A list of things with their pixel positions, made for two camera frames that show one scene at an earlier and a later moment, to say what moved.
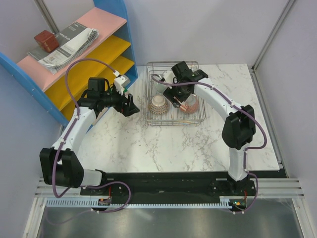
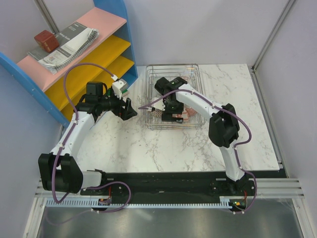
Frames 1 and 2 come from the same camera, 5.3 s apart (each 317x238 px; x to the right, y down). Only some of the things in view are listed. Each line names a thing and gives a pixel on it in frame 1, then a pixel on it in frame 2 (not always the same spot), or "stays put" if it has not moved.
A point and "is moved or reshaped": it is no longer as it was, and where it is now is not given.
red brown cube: x=47 y=40 stays put
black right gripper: x=170 y=93 → x=167 y=114
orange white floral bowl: x=188 y=104 is moved or reshaped
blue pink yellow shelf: x=111 y=58 stays put
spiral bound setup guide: x=74 y=41 stays put
